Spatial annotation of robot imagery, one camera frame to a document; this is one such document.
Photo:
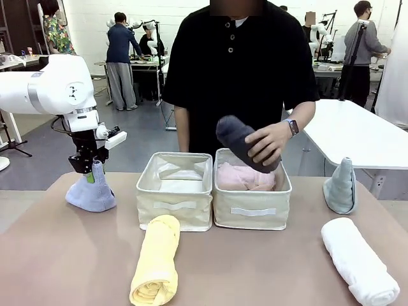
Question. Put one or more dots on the tall black tripod stand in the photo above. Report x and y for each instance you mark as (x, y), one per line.
(352, 63)

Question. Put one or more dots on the cream fabric storage box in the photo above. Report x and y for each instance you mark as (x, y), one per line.
(172, 220)
(255, 223)

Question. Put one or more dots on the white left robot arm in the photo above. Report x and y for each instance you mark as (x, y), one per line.
(57, 86)

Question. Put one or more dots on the lavender blue cone towel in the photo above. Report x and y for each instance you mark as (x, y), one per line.
(92, 197)

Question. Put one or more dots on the dark grey towel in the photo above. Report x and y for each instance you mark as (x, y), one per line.
(234, 137)

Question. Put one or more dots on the white metal rack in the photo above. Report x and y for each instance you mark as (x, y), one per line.
(14, 127)

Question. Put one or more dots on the white table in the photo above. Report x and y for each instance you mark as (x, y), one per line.
(350, 134)

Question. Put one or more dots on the person's left forearm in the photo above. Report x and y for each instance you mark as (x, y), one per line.
(303, 114)

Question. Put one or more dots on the person in grey sweater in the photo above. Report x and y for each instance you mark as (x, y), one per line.
(360, 44)

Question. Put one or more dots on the person in navy jacket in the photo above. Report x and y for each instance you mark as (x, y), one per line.
(118, 41)

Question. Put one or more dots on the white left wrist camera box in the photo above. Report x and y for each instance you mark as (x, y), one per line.
(116, 139)

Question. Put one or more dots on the yellow towel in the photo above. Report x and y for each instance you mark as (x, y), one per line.
(156, 255)

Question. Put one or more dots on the white round fan base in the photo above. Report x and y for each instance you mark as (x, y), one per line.
(3, 163)

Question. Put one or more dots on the person in floral shirt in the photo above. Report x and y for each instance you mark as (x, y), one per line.
(57, 35)

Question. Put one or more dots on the seated person in black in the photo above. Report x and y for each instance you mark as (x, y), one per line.
(146, 43)

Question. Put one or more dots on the white towel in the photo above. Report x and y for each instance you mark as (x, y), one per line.
(357, 258)

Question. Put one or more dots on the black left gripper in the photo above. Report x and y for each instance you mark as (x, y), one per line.
(86, 153)

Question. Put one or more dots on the person in black shirt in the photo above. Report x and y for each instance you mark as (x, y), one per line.
(236, 79)

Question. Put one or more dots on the light teal cone towel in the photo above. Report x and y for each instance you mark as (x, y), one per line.
(341, 191)

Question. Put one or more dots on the background person in black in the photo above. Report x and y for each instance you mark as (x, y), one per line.
(306, 35)

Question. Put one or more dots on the low black tripod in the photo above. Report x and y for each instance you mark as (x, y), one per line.
(12, 145)

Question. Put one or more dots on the pink towel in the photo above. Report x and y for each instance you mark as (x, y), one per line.
(236, 178)

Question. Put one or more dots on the background work table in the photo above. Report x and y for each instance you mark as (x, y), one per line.
(146, 65)

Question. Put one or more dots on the person's left hand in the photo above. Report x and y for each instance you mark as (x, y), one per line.
(271, 141)

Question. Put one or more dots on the person's right forearm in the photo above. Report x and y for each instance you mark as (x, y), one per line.
(182, 130)

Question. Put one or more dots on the white hanging backdrop cloth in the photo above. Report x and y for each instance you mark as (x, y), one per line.
(395, 89)

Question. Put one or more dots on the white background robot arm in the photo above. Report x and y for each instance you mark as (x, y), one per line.
(152, 32)
(318, 35)

